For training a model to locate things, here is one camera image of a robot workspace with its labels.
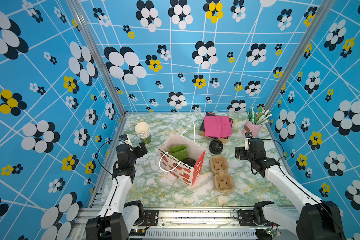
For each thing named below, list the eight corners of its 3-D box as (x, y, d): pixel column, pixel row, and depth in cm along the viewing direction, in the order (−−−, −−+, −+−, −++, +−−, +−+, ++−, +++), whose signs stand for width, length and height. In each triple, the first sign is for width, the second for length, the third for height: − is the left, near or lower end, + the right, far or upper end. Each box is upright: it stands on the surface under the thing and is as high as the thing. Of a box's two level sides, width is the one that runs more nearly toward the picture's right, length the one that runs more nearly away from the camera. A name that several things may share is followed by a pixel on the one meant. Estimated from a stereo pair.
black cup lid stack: (209, 154, 97) (210, 150, 94) (208, 142, 103) (209, 139, 99) (222, 154, 97) (224, 150, 94) (220, 142, 103) (221, 139, 99)
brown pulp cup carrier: (213, 194, 83) (214, 191, 78) (209, 159, 96) (210, 155, 92) (233, 194, 83) (236, 191, 78) (226, 159, 96) (228, 155, 92)
